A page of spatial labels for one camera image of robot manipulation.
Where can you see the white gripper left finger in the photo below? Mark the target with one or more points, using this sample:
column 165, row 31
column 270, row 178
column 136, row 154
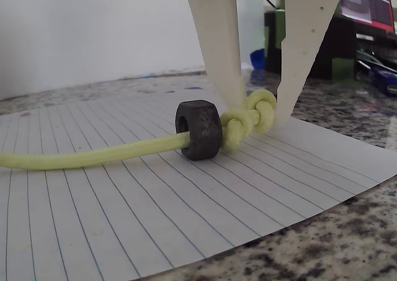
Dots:
column 217, row 29

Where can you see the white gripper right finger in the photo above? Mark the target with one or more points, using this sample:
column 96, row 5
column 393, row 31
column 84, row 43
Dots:
column 307, row 20

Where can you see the black hex nut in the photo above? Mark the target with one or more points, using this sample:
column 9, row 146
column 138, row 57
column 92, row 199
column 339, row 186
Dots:
column 204, row 129

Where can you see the green and black roll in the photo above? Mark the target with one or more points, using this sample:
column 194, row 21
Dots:
column 341, row 39

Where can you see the laptop screen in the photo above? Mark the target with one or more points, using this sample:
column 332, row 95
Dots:
column 372, row 5

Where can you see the white backdrop board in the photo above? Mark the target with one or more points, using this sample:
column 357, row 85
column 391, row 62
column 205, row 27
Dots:
column 93, row 29

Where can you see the lined paper sheet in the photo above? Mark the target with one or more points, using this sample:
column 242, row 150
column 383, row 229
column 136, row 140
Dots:
column 124, row 216

